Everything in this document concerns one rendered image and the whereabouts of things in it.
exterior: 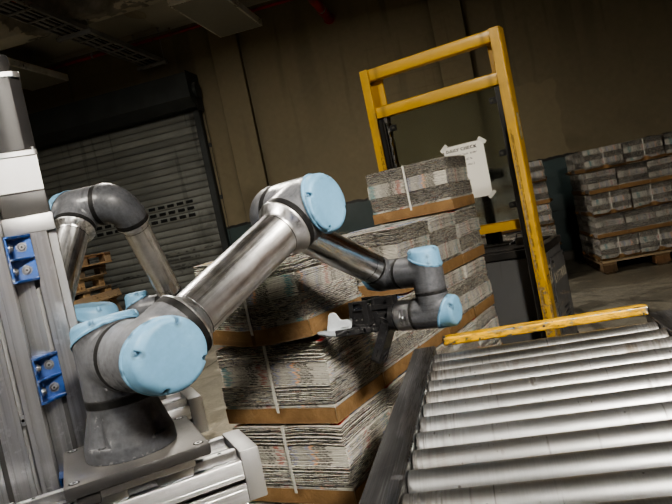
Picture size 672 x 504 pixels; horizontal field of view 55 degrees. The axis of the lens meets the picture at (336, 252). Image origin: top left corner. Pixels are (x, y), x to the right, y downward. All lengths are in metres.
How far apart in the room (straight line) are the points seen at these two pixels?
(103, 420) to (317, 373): 0.73
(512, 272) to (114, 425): 2.56
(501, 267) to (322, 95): 5.94
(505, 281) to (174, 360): 2.59
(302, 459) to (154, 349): 0.95
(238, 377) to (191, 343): 0.90
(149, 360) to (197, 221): 8.46
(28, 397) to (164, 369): 0.38
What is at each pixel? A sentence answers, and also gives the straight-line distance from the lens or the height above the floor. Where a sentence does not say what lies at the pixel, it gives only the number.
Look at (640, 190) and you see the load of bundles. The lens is 7.16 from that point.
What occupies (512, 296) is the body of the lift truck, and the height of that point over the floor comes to 0.56.
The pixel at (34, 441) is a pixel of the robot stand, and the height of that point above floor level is 0.85.
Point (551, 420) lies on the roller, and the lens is 0.96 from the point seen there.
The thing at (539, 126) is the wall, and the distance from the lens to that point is 8.72.
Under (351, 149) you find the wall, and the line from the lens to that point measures 8.81.
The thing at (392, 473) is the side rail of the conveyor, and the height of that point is 0.80.
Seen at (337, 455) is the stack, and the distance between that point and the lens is 1.78.
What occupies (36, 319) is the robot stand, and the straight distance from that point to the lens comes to 1.34.
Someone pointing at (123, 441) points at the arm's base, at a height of 0.85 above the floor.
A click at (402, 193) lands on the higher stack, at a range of 2.78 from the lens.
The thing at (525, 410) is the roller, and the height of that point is 0.80.
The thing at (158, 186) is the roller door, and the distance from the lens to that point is 9.65.
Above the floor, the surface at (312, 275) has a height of 0.99.
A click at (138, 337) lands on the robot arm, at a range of 0.97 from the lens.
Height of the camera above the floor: 1.13
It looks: 3 degrees down
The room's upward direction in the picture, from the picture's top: 12 degrees counter-clockwise
